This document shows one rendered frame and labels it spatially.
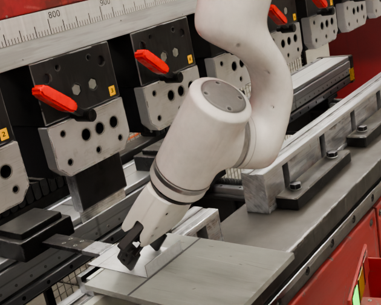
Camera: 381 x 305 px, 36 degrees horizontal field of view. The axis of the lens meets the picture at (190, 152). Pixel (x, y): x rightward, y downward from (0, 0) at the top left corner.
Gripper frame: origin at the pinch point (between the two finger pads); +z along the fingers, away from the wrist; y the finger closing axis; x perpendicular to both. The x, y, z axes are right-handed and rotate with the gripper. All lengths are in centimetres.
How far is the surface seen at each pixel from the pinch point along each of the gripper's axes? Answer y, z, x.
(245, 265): -3.6, -8.9, 14.2
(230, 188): -58, 28, -7
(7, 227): 3.2, 18.6, -23.6
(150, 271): 3.4, -1.6, 4.3
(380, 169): -78, 8, 18
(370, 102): -106, 9, 2
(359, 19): -100, -12, -12
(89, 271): 5.4, 6.5, -3.8
